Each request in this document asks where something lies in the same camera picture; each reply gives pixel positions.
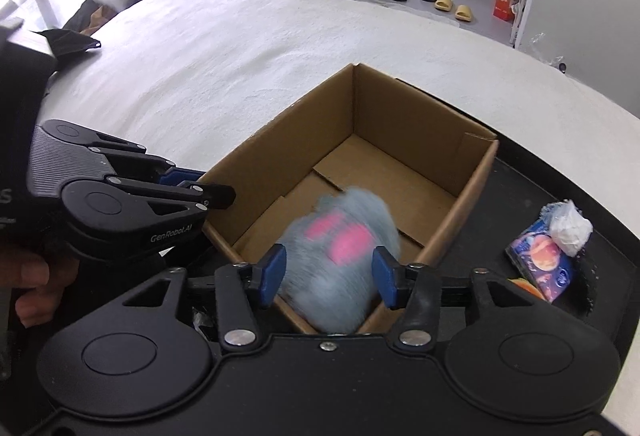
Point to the clear plastic wrap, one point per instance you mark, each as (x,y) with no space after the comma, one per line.
(542,48)

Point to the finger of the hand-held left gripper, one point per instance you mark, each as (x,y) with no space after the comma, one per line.
(220,197)
(182,175)

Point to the black cloth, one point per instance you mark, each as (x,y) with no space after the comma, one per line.
(70,43)

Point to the cardboard box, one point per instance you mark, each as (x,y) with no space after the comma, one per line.
(400,115)

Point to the white packet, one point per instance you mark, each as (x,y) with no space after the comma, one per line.
(570,228)

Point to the grey plush paw slipper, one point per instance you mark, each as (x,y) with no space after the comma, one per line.
(330,288)

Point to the blue printed tissue pack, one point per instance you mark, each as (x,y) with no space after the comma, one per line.
(545,261)

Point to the person's left hand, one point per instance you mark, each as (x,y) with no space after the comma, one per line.
(35,281)

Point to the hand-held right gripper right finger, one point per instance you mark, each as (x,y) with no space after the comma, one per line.
(384,278)

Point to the yellow slipper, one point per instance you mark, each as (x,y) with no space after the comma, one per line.
(443,3)
(464,13)

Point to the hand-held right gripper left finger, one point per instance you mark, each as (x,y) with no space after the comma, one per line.
(274,272)

